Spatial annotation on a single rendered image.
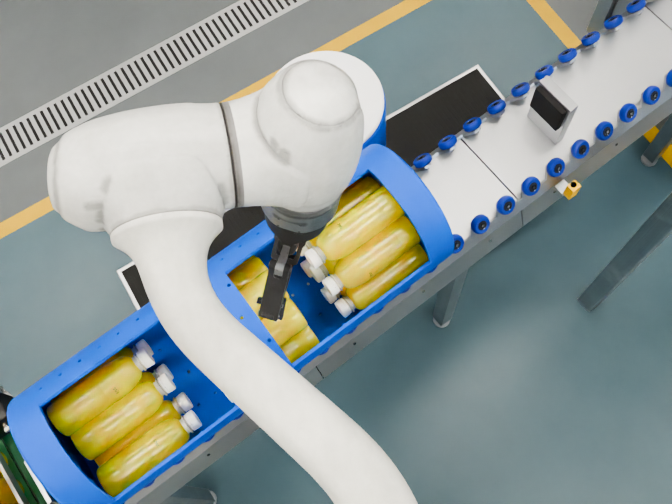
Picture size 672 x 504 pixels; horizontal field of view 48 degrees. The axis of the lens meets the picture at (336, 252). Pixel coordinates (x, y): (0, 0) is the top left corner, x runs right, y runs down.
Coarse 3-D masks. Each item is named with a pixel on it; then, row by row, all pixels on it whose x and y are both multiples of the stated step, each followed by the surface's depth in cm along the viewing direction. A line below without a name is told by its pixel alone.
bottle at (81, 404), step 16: (112, 368) 142; (128, 368) 142; (144, 368) 144; (80, 384) 142; (96, 384) 141; (112, 384) 141; (128, 384) 142; (64, 400) 141; (80, 400) 140; (96, 400) 141; (112, 400) 142; (48, 416) 140; (64, 416) 139; (80, 416) 140; (96, 416) 143; (64, 432) 140
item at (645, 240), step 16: (656, 224) 187; (640, 240) 198; (656, 240) 191; (624, 256) 211; (640, 256) 203; (608, 272) 225; (624, 272) 217; (592, 288) 242; (608, 288) 232; (592, 304) 250
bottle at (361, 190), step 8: (368, 176) 153; (360, 184) 152; (368, 184) 151; (376, 184) 151; (344, 192) 153; (352, 192) 151; (360, 192) 151; (368, 192) 151; (344, 200) 151; (352, 200) 150; (360, 200) 150; (344, 208) 150; (336, 216) 149; (328, 224) 149; (312, 240) 150
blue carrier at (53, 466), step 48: (240, 240) 146; (432, 240) 144; (288, 288) 165; (144, 336) 156; (336, 336) 146; (48, 384) 136; (192, 384) 160; (48, 432) 130; (48, 480) 129; (96, 480) 153; (144, 480) 138
